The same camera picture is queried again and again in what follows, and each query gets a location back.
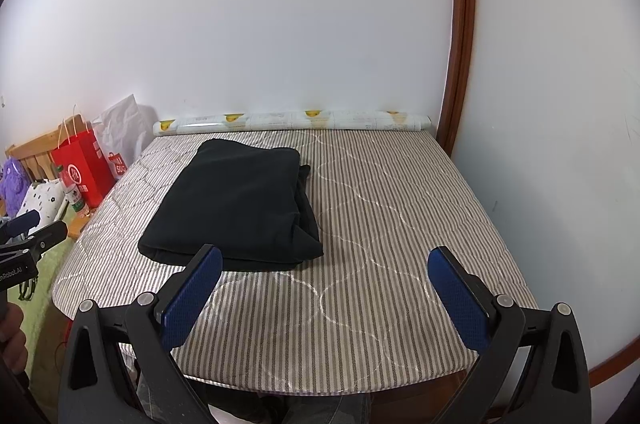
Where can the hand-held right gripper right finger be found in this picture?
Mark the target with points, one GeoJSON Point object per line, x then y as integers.
{"type": "Point", "coordinates": [457, 296]}

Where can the purple plush toy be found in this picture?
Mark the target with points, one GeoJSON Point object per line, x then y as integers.
{"type": "Point", "coordinates": [12, 186]}

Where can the rolled white printed mat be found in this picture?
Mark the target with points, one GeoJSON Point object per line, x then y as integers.
{"type": "Point", "coordinates": [280, 120]}

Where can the red paper bag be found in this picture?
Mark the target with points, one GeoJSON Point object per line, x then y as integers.
{"type": "Point", "coordinates": [82, 169]}

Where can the green blanket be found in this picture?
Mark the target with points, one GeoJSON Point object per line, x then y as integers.
{"type": "Point", "coordinates": [45, 319]}

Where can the plastic bottle green label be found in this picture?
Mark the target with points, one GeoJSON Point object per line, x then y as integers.
{"type": "Point", "coordinates": [75, 199]}

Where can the brown wooden trim strip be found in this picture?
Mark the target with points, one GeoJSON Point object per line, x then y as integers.
{"type": "Point", "coordinates": [615, 349]}

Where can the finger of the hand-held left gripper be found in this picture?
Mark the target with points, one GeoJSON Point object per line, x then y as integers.
{"type": "Point", "coordinates": [22, 224]}
{"type": "Point", "coordinates": [47, 236]}

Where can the brown wooden door frame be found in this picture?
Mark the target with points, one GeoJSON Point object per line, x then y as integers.
{"type": "Point", "coordinates": [462, 29]}

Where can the wooden side table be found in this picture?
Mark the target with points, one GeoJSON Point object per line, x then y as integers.
{"type": "Point", "coordinates": [77, 226]}

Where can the black sweatshirt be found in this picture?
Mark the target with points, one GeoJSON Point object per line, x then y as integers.
{"type": "Point", "coordinates": [230, 199]}

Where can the person's left hand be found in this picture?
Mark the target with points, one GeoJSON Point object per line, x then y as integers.
{"type": "Point", "coordinates": [12, 339]}

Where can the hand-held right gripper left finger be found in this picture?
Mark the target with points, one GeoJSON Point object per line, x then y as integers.
{"type": "Point", "coordinates": [192, 294]}

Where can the striped quilted mattress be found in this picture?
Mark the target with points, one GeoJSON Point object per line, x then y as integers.
{"type": "Point", "coordinates": [390, 224]}

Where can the wooden slatted headboard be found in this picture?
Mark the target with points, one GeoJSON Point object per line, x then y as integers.
{"type": "Point", "coordinates": [30, 149]}

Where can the white plastic bag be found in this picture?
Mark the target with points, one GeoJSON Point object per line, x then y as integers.
{"type": "Point", "coordinates": [125, 124]}

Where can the white spotted pillow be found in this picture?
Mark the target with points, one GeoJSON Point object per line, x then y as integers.
{"type": "Point", "coordinates": [42, 196]}

